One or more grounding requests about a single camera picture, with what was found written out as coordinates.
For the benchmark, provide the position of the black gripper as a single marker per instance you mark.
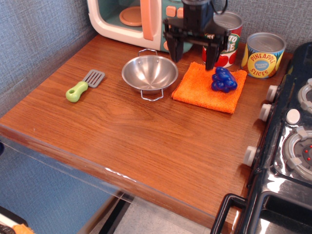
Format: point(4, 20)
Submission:
point(191, 28)

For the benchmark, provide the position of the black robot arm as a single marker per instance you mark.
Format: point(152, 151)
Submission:
point(197, 27)

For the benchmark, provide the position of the black toy stove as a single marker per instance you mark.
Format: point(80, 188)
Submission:
point(279, 199)

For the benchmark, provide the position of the small steel bowl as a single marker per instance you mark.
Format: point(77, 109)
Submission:
point(149, 74)

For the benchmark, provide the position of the tomato sauce can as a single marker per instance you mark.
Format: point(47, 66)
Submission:
point(231, 24)

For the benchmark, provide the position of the orange towel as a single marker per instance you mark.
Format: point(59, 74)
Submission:
point(196, 89)

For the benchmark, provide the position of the green handled grey spatula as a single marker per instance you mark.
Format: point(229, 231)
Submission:
point(91, 80)

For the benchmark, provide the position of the toy microwave oven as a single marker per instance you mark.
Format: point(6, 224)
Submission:
point(136, 22)

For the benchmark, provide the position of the pineapple slices can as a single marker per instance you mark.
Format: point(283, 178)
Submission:
point(263, 54)

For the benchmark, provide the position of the blue toy grapes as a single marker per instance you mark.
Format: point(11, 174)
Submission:
point(223, 80)

